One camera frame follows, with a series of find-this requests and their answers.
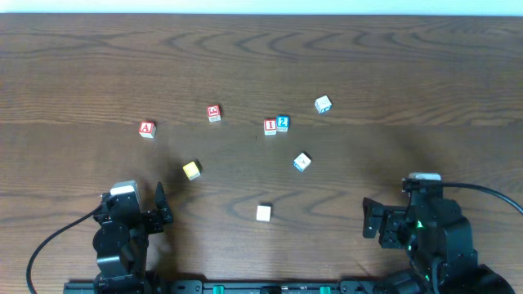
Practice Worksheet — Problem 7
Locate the red letter A block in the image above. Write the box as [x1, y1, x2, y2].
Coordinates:
[139, 121, 156, 139]

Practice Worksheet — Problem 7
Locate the blue number 2 block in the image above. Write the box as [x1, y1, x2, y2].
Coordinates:
[276, 115, 290, 132]

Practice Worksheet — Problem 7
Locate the red letter I block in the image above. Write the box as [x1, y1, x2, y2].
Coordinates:
[263, 118, 277, 136]

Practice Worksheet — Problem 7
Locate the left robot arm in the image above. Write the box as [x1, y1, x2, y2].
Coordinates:
[92, 180, 173, 293]

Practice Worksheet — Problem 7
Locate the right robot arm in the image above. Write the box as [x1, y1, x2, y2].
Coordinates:
[362, 188, 515, 294]

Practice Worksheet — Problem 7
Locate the yellow pineapple block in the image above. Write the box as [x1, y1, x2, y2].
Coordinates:
[183, 161, 201, 180]

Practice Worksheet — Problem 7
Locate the blue bird picture block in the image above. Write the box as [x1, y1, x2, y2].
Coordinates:
[293, 153, 311, 172]

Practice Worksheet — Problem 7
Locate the plain white wooden block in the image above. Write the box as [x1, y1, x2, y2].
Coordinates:
[256, 205, 271, 222]

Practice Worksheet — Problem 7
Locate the red letter G block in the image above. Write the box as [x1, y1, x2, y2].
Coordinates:
[207, 105, 221, 123]

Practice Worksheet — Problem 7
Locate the white blue tilted block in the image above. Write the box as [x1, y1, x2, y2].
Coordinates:
[315, 95, 333, 114]

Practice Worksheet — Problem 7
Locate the right black cable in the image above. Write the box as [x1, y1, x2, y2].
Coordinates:
[439, 181, 523, 216]

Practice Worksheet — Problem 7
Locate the black cable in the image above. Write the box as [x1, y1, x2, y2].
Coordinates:
[25, 206, 102, 294]
[439, 181, 523, 216]

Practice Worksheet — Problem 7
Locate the left black cable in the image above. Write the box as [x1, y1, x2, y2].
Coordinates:
[25, 206, 102, 294]

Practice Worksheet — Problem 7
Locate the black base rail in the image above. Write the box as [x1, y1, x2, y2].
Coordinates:
[62, 279, 377, 294]

